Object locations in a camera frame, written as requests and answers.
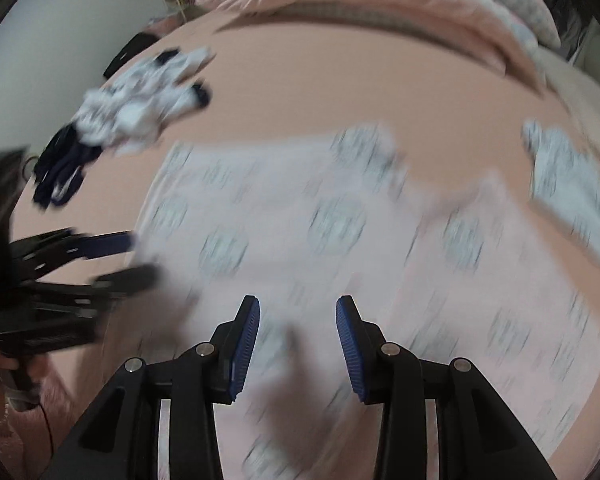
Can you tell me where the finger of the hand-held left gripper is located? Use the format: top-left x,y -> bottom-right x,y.
10,229 -> 137,273
30,264 -> 162,311

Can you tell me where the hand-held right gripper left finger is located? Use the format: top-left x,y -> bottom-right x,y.
39,295 -> 262,480

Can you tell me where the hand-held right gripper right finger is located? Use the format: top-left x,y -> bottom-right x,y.
335,295 -> 558,480

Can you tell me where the pink animal print pajamas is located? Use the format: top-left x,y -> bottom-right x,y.
135,120 -> 600,480

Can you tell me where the person's pink fuzzy clothing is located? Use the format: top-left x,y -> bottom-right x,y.
0,385 -> 81,480

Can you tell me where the white garment with navy cuffs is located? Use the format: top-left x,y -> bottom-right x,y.
75,47 -> 216,157

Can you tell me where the black chair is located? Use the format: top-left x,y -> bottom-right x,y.
102,32 -> 159,79

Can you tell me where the pink bed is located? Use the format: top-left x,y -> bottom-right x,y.
10,5 -> 600,480

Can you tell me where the small white printed garment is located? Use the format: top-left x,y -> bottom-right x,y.
521,119 -> 600,278

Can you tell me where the beige quilted bed pad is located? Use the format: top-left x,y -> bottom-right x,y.
535,45 -> 600,171

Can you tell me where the pink folded duvet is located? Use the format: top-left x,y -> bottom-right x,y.
195,0 -> 547,92

